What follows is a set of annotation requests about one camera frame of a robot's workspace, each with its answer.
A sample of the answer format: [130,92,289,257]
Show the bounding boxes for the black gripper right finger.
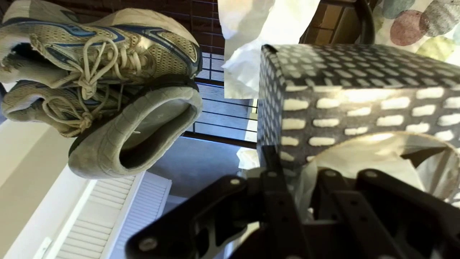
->
[311,169,460,259]

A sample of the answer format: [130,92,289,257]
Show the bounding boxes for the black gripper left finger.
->
[126,145,310,259]

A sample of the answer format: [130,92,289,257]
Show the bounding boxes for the grey suede slipper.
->
[68,84,203,178]

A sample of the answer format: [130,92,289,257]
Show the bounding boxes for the white louvered closet door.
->
[34,171,173,259]

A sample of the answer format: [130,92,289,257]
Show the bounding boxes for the grey laced sneaker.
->
[0,77,131,139]

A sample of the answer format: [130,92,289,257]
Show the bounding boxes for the colourful dotted rug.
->
[373,0,460,64]

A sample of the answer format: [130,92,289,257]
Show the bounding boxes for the black metal wire rack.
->
[62,0,380,149]

